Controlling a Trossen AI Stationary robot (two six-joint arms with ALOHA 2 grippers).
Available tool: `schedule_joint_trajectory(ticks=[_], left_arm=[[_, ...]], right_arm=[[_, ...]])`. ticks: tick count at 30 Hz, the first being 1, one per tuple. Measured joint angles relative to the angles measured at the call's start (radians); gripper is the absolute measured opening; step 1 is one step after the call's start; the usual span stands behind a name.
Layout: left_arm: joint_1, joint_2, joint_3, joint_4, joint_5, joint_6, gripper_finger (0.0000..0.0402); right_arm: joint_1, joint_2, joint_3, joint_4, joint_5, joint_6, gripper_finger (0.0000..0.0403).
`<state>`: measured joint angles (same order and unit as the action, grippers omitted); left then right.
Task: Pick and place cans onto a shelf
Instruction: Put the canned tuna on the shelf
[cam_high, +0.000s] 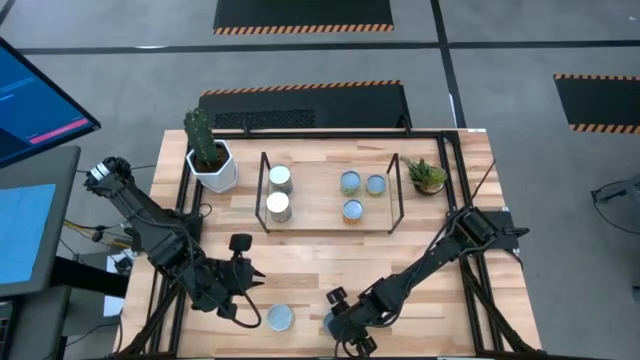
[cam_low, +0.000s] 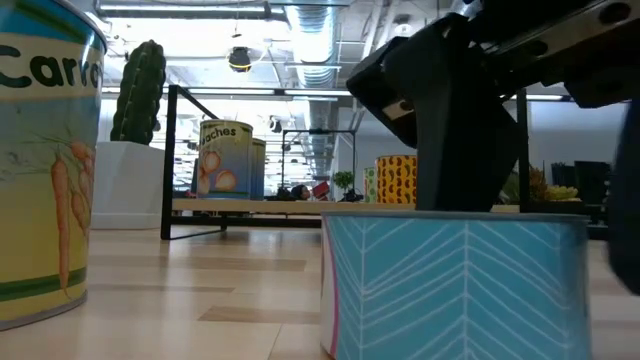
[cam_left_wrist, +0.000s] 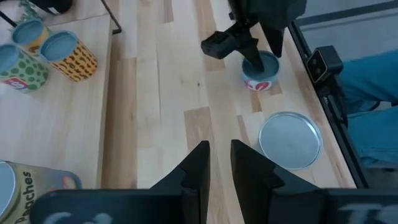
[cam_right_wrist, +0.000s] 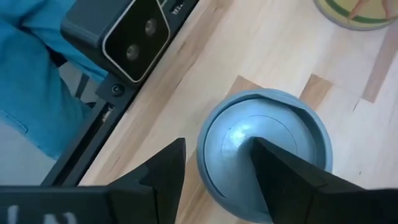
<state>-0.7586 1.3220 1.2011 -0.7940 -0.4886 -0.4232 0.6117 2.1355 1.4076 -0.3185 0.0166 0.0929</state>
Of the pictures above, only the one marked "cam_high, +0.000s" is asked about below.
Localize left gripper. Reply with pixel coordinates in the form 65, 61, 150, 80
215, 257, 267, 320

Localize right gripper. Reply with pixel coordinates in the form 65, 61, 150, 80
327, 297, 380, 358

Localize carrots label food can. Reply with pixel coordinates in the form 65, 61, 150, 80
265, 303, 296, 333

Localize peaches label food can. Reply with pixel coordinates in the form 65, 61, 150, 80
264, 191, 294, 224

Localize blue label tall can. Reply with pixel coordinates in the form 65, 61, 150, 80
267, 163, 295, 196

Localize orange chili pattern can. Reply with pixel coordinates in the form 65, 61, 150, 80
341, 198, 365, 226

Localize peas label food can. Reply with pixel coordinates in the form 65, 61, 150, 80
339, 169, 362, 197

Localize yellow short can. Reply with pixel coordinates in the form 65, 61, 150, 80
365, 173, 388, 197

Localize white hexagonal plant pot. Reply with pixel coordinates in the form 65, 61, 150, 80
185, 139, 239, 194

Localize dark round plant pot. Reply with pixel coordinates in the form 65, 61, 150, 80
413, 180, 445, 197

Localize green cactus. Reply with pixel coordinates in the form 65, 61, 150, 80
182, 107, 221, 169

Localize small succulent plant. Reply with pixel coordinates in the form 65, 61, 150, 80
403, 157, 449, 191

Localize black hazard-striped floor mat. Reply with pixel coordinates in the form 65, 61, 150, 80
198, 79, 414, 130
553, 73, 640, 135
212, 0, 395, 36

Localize grey desk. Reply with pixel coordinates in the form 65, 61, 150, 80
14, 284, 126, 360

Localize grey framed blue screen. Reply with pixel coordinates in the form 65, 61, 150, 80
0, 145, 82, 299

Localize black monitor blue screen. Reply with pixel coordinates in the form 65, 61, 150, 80
0, 37, 101, 169

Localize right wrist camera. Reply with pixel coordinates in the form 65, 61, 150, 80
326, 285, 350, 307

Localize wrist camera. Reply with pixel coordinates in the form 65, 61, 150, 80
326, 285, 350, 307
228, 233, 254, 261

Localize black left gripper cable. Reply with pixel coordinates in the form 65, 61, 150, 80
233, 292, 263, 330

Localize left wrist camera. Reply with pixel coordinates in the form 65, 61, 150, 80
228, 233, 254, 261

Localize black frame wooden shelf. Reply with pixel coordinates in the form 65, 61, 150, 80
254, 151, 406, 235

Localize black metal table frame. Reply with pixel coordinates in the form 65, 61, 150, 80
117, 128, 544, 360

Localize yellow cable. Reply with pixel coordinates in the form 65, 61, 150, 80
63, 219, 132, 250

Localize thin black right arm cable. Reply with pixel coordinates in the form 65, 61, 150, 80
467, 158, 497, 209

